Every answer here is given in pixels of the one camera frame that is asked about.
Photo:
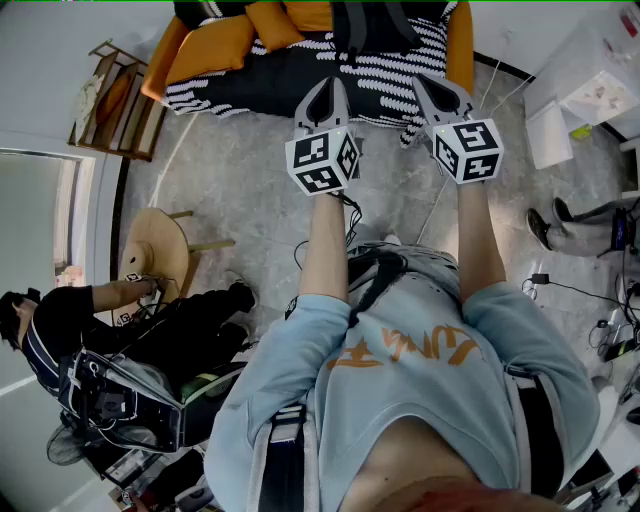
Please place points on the person's right forearm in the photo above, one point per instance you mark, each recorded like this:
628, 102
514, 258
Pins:
480, 240

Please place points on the wooden shelf rack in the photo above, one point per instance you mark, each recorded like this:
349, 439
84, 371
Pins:
135, 125

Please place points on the white cabinet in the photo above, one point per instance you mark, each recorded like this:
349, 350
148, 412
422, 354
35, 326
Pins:
585, 85

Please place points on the light blue printed t-shirt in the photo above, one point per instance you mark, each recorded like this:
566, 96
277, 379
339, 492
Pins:
425, 380

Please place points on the white door frame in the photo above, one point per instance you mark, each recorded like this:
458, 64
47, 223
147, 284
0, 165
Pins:
97, 200

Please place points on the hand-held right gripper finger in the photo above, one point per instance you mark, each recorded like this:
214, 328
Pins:
425, 105
457, 97

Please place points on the black floor fan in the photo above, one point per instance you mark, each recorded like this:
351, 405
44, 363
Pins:
67, 447

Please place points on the large orange cushion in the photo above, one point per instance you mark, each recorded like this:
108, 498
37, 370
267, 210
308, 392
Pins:
210, 50

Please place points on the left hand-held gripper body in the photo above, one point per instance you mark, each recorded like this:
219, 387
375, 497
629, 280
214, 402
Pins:
320, 160

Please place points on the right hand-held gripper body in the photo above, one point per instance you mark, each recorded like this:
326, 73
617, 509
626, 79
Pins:
470, 150

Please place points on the white flower bunch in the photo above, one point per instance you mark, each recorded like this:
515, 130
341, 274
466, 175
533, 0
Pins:
87, 105

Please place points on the flat orange pillow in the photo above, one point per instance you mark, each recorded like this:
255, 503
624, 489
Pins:
112, 97

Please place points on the orange sofa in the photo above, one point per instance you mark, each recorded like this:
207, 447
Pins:
210, 45

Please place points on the person's left forearm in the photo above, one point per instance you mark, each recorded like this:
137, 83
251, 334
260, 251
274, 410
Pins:
325, 245

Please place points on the black and white knitted blanket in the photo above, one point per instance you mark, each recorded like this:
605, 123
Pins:
280, 75

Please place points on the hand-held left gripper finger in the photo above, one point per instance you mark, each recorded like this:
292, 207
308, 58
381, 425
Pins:
306, 107
342, 107

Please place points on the small orange cushion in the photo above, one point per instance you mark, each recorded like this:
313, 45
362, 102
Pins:
272, 25

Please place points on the light blue denim shorts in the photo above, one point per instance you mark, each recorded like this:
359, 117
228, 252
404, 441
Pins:
430, 265

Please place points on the dark grey backpack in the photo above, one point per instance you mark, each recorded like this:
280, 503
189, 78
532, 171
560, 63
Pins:
380, 25

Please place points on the round wooden stool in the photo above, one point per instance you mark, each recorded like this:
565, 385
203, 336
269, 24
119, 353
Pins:
160, 245

